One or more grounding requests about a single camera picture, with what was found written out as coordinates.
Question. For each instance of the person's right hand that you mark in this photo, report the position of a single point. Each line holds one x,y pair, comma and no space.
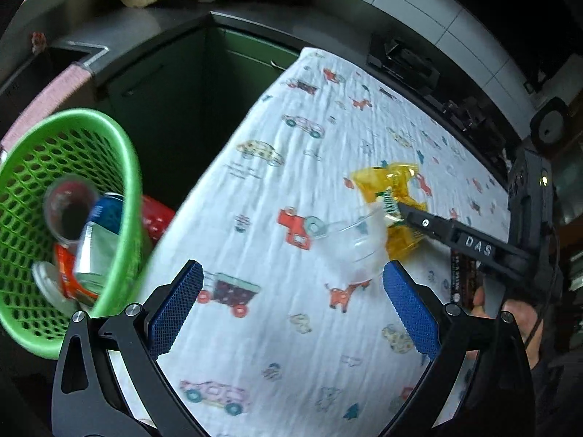
528,327

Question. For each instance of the steel kitchen sink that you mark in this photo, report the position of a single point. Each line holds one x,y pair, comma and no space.
59,57

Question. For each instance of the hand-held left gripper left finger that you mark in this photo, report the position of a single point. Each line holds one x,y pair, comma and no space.
175,314

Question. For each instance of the red plastic bucket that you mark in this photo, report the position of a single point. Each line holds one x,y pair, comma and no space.
157,218

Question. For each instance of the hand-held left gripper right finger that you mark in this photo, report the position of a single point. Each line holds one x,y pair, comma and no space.
410,314

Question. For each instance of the black gas stove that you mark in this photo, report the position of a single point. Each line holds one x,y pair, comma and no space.
401,59

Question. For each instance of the red snack cup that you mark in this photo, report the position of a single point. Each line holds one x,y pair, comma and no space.
68,277

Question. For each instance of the white green milk carton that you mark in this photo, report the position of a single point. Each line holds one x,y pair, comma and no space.
98,255

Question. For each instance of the green perforated plastic basket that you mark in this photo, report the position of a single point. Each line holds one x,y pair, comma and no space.
91,118

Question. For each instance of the small red white ornament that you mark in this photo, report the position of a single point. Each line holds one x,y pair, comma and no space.
38,42

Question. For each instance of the clear plastic cup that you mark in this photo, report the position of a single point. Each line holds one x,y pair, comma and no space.
350,255
68,191

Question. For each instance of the pink towel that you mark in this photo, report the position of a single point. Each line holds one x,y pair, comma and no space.
45,100

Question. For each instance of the black printed packet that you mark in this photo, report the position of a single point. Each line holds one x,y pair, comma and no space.
464,282

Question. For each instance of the yellow plastic wrapper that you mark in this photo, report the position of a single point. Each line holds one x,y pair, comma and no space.
391,177

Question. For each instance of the green kitchen cabinet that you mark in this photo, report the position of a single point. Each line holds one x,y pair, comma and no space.
182,100

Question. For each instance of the white car-print blanket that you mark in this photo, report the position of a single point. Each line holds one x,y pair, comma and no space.
273,168

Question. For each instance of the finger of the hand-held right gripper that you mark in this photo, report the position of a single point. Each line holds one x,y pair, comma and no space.
469,240

